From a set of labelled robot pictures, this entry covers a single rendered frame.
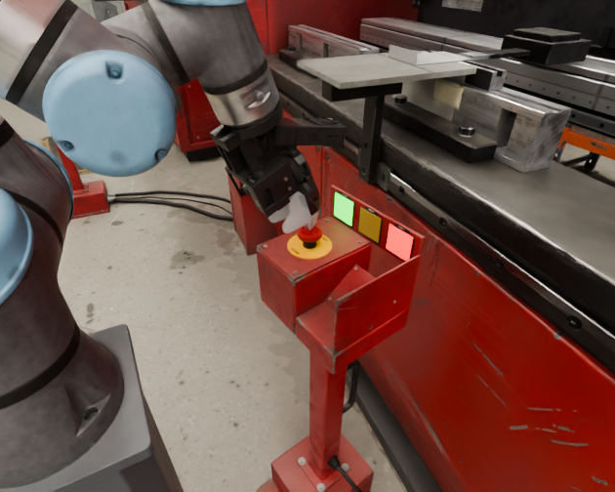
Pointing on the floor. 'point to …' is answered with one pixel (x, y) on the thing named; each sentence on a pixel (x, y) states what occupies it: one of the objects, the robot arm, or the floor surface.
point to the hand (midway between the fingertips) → (310, 220)
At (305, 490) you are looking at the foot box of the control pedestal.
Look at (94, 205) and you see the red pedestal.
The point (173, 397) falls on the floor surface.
